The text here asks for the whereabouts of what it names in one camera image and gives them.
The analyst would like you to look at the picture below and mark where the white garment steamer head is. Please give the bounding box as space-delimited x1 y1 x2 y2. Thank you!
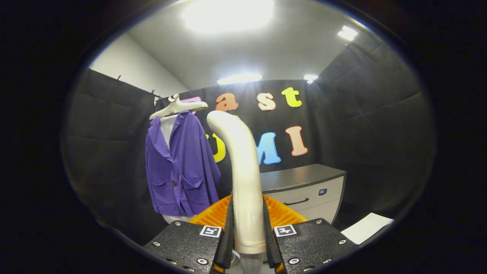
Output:
206 110 267 255

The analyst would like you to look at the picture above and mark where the white ironing pad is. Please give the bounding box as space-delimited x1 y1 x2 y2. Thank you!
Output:
160 114 196 224

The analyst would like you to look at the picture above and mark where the large ceiling light panel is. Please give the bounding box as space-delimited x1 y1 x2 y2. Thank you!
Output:
182 0 274 35

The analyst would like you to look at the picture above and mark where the grey cabinet with dark top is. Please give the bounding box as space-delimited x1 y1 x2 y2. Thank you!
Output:
260 164 347 225

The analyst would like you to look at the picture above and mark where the white clothes hanger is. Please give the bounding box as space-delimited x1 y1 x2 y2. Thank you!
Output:
149 94 209 121

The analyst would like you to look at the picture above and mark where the white flat board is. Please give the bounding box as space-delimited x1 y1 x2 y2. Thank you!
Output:
341 212 395 245

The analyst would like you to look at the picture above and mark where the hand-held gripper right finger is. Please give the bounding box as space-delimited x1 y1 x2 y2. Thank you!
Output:
263 195 358 274

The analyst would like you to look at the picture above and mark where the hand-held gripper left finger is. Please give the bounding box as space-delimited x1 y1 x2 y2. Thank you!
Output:
144 195 234 274

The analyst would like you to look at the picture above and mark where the ceiling light strip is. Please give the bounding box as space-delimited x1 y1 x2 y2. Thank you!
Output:
337 25 359 41
217 73 263 85

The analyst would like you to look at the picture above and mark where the purple jacket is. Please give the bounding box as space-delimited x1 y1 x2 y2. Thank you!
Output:
145 110 221 217

